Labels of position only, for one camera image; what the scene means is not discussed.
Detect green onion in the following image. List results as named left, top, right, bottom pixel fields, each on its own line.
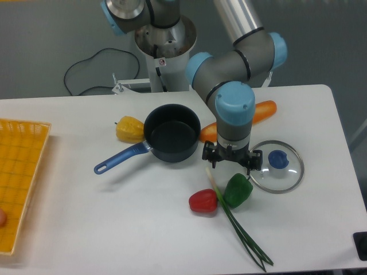
left=205, top=167, right=274, bottom=272

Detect black cable on floor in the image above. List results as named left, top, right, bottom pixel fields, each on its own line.
left=63, top=47, right=140, bottom=96

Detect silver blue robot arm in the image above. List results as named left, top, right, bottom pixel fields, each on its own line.
left=101, top=1, right=287, bottom=170

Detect black object table corner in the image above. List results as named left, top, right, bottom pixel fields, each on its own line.
left=353, top=231, right=367, bottom=261

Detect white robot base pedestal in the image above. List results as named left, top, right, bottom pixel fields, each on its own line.
left=111, top=17, right=273, bottom=94

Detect red bell pepper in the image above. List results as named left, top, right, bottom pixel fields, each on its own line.
left=189, top=189, right=217, bottom=213

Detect dark saucepan blue handle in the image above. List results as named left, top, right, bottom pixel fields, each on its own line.
left=93, top=104, right=201, bottom=175

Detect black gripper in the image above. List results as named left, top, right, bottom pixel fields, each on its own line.
left=202, top=140, right=263, bottom=175

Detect green bell pepper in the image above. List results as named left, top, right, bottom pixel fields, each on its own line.
left=223, top=173, right=253, bottom=209

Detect yellow bell pepper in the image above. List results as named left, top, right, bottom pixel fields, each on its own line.
left=115, top=116, right=145, bottom=143

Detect orange baguette bread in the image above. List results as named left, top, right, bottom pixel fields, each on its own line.
left=199, top=100, right=278, bottom=143

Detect yellow woven basket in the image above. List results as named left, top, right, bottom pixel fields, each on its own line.
left=1, top=119, right=52, bottom=256

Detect glass lid blue knob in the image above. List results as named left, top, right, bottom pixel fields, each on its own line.
left=249, top=140, right=304, bottom=194

